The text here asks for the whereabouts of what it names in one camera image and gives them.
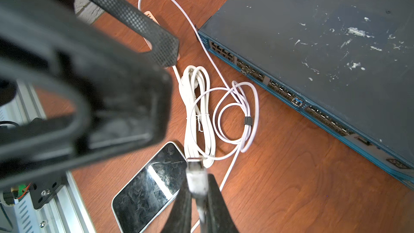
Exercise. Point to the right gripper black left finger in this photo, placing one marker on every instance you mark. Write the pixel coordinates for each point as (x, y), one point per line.
(179, 220)

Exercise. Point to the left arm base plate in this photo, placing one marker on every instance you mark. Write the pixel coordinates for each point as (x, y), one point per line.
(43, 190)

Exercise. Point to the black smartphone grey case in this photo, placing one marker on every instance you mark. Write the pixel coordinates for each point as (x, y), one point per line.
(151, 190)

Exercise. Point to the blue grey network switch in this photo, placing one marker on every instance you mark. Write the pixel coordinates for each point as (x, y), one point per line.
(346, 65)

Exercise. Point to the pink power strip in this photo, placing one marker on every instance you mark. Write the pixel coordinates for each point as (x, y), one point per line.
(164, 47)

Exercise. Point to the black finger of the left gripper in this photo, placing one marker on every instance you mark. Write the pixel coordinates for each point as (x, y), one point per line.
(127, 14)

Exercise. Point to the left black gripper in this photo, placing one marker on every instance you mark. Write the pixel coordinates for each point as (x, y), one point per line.
(121, 100)

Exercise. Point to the aluminium front frame rail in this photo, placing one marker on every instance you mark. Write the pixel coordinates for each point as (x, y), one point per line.
(66, 212)

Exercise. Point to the left green controller board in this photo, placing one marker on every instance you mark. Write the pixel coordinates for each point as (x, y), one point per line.
(14, 195)

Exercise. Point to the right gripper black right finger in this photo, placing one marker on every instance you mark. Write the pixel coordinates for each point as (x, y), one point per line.
(218, 217)

